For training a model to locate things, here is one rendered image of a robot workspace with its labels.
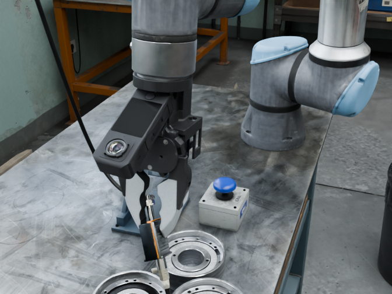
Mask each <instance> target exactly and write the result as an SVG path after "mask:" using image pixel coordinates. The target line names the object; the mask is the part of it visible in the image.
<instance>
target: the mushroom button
mask: <svg viewBox="0 0 392 294"><path fill-rule="evenodd" d="M213 188H214V190H216V191H217V192H220V193H221V194H222V195H228V193H231V192H232V191H234V190H235V189H236V182H235V181H234V179H232V178H229V177H220V178H217V179H216V180H215V181H214V182H213Z"/></svg>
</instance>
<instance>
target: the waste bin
mask: <svg viewBox="0 0 392 294"><path fill-rule="evenodd" d="M384 197H385V200H384V201H385V207H384V216H383V224H382V230H381V239H380V247H379V256H378V262H377V265H378V269H379V271H380V273H381V275H382V276H383V278H384V279H385V280H386V281H387V282H389V283H390V284H391V285H392V163H391V164H390V165H389V167H388V171H387V183H386V190H385V196H384Z"/></svg>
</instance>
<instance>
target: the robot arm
mask: <svg viewBox="0 0 392 294"><path fill-rule="evenodd" d="M126 1H130V2H132V42H131V44H130V48H131V50H132V70H133V71H134V72H133V85H134V86H135V87H136V88H137V89H136V91H135V92H134V94H133V95H132V97H131V98H130V99H129V101H128V103H127V104H126V105H125V107H124V108H123V110H122V112H121V113H120V115H119V116H118V117H117V119H116V120H115V122H114V124H113V125H112V126H111V128H110V129H109V131H108V132H107V134H106V135H105V137H104V138H103V140H102V141H101V143H100V144H99V146H98V147H97V149H96V150H95V152H94V153H93V158H94V160H95V162H96V164H97V166H98V168H99V171H100V172H103V173H107V174H110V175H114V176H117V177H118V179H119V182H120V186H121V191H122V194H123V196H124V197H125V200H126V203H127V206H128V209H129V211H130V213H131V215H132V217H133V219H134V221H135V223H136V225H137V227H138V229H139V225H141V224H144V223H146V214H145V207H146V206H145V205H146V198H145V196H146V195H149V194H150V193H151V191H152V187H153V178H152V177H149V176H148V170H150V171H154V172H158V173H159V175H160V176H161V177H164V176H165V175H167V174H168V173H169V176H168V178H166V179H164V180H163V181H162V182H161V183H160V184H158V186H157V193H158V196H159V198H160V200H161V203H162V207H161V209H160V211H159V214H160V217H161V222H160V226H159V230H160V232H161V234H162V236H163V237H164V238H166V237H167V236H168V235H169V234H170V233H171V232H172V230H173V229H174V228H175V226H176V224H177V221H178V219H179V217H180V214H181V211H182V208H183V206H184V204H185V203H186V201H187V198H188V190H189V187H190V184H191V179H192V171H191V167H190V166H189V165H188V158H189V151H190V149H191V148H192V159H195V158H196V157H197V156H198V155H199V154H200V153H201V136H202V117H199V116H194V115H191V97H192V86H193V73H194V72H195V64H196V53H197V24H198V20H204V19H216V18H235V17H237V16H240V15H245V14H247V13H249V12H251V11H252V10H253V9H254V8H255V7H256V6H257V5H258V3H259V1H260V0H126ZM368 2H369V0H320V13H319V22H318V38H317V40H316V41H315V42H314V43H313V44H311V45H310V47H309V49H308V48H307V47H308V43H307V40H306V39H305V38H303V37H296V36H283V37H273V38H268V39H265V40H261V41H259V42H258V43H256V44H255V45H254V47H253V52H252V59H251V61H250V64H251V81H250V104H249V107H248V109H247V113H246V115H245V117H244V120H243V122H242V125H241V138H242V140H243V141H244V142H245V143H246V144H248V145H250V146H252V147H254V148H257V149H261V150H265V151H288V150H292V149H295V148H298V147H300V146H301V145H302V144H303V143H304V142H305V140H306V126H305V122H304V119H303V114H302V110H301V105H304V106H308V107H312V108H315V109H319V110H323V111H326V112H329V113H332V114H333V115H341V116H345V117H354V116H356V115H357V114H359V113H360V112H361V111H362V110H363V109H364V107H365V106H366V105H367V103H368V101H369V99H370V98H371V96H372V93H373V91H374V89H375V87H376V83H377V80H378V77H379V65H378V64H377V63H375V62H374V61H370V47H369V46H368V45H367V44H366V43H365V42H364V35H365V26H366V17H367V11H368ZM193 120H195V121H193ZM198 130H199V134H198V147H197V148H195V146H196V136H197V131H198ZM192 136H193V141H191V140H190V138H191V137H192Z"/></svg>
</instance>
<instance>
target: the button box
mask: <svg viewBox="0 0 392 294"><path fill-rule="evenodd" d="M213 183H214V182H212V183H211V185H210V186H209V188H208V189H207V191H206V192H205V194H204V195H203V197H202V198H201V200H200V202H199V223H200V224H203V225H208V226H213V227H216V228H221V229H226V230H231V231H234V232H237V231H238V229H239V227H240V225H241V223H242V221H243V219H244V217H245V215H246V213H247V211H248V208H249V189H246V188H241V187H236V189H235V190H234V191H232V192H229V193H228V195H222V194H221V192H217V191H216V190H214V188H213Z"/></svg>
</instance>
